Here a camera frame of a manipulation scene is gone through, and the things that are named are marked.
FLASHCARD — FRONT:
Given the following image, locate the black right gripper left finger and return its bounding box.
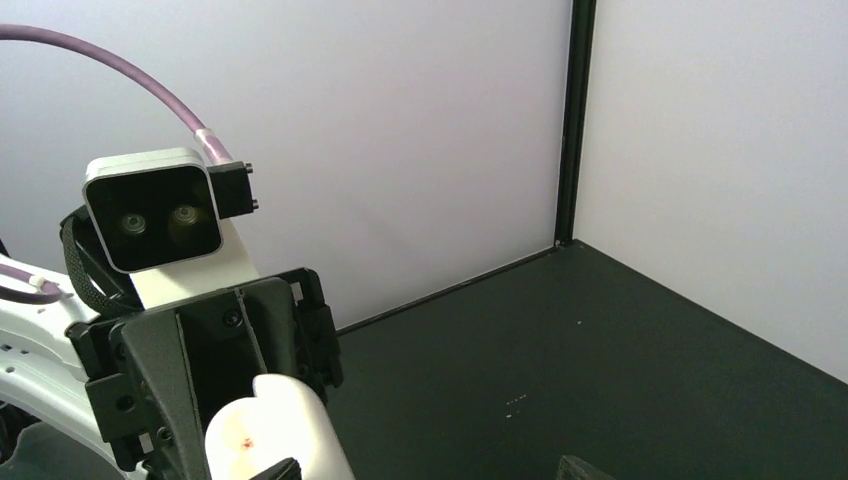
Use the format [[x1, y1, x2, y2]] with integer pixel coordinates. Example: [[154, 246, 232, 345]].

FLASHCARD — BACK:
[[251, 458, 302, 480]]

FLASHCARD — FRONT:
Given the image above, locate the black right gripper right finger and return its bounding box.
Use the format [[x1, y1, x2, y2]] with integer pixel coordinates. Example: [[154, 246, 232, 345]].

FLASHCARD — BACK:
[[555, 455, 615, 480]]

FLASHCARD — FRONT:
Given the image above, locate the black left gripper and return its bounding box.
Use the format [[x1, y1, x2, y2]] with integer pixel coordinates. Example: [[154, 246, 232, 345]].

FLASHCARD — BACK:
[[67, 268, 343, 479]]

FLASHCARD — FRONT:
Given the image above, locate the white earbud charging case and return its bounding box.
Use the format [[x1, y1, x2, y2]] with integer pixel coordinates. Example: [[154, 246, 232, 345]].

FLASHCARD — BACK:
[[204, 374, 354, 479]]

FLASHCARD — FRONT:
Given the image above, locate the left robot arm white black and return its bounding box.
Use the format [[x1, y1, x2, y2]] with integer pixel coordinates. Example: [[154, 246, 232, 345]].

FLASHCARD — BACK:
[[1, 209, 353, 479]]

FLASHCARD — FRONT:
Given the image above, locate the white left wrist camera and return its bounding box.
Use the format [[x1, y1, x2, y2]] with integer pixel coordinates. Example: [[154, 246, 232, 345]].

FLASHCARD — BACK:
[[82, 148, 259, 309]]

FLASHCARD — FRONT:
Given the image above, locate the black frame post left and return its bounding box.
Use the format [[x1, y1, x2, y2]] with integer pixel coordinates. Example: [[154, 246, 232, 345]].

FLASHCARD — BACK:
[[554, 0, 598, 246]]

